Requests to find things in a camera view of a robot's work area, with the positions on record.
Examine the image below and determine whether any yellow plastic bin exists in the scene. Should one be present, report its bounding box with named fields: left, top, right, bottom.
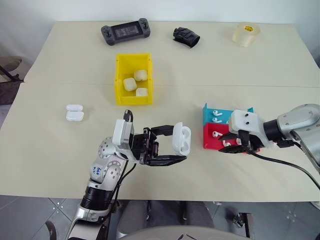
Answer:
left=113, top=52, right=154, bottom=106

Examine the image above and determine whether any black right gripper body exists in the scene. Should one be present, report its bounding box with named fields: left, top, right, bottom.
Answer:
left=237, top=129, right=261, bottom=153

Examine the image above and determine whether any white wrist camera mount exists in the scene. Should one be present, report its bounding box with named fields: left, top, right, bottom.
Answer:
left=228, top=109, right=273, bottom=149
left=111, top=119, right=136, bottom=151

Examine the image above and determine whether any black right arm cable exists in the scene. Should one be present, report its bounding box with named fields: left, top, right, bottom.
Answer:
left=245, top=138, right=320, bottom=190

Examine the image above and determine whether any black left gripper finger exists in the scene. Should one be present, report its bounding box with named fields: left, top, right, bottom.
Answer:
left=149, top=124, right=176, bottom=138
left=145, top=154, right=188, bottom=168

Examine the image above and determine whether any teal plastic tray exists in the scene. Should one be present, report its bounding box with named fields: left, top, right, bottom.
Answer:
left=201, top=102, right=255, bottom=125

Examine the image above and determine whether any black metal floor stand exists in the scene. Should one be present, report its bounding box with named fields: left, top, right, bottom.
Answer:
left=231, top=211, right=252, bottom=239

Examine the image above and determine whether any dark grey game controller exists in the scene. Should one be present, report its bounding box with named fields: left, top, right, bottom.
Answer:
left=100, top=17, right=152, bottom=47

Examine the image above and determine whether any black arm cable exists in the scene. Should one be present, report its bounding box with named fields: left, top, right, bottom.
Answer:
left=245, top=138, right=320, bottom=190
left=98, top=108, right=137, bottom=240

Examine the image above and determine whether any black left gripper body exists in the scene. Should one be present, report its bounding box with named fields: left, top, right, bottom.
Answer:
left=130, top=127, right=161, bottom=166

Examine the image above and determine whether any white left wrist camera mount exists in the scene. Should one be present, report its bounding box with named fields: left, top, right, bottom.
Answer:
left=111, top=119, right=136, bottom=151

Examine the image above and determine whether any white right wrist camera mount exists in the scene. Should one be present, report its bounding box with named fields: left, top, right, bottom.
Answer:
left=228, top=109, right=273, bottom=149

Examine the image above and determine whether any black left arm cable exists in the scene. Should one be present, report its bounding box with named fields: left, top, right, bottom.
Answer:
left=98, top=108, right=137, bottom=240

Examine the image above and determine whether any red plastic tray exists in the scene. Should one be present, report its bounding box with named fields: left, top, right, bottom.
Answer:
left=202, top=122, right=261, bottom=155

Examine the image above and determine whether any dark chair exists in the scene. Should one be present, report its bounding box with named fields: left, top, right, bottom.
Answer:
left=0, top=55, right=26, bottom=106

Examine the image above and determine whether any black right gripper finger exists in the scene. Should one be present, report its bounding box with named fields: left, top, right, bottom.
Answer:
left=217, top=131, right=241, bottom=143
left=218, top=145, right=248, bottom=154

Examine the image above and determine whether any black ribbed wrist strap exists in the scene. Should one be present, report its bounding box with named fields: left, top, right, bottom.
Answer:
left=172, top=25, right=201, bottom=49

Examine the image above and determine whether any translucent tape roll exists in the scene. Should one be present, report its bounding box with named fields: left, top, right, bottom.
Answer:
left=232, top=21, right=262, bottom=48

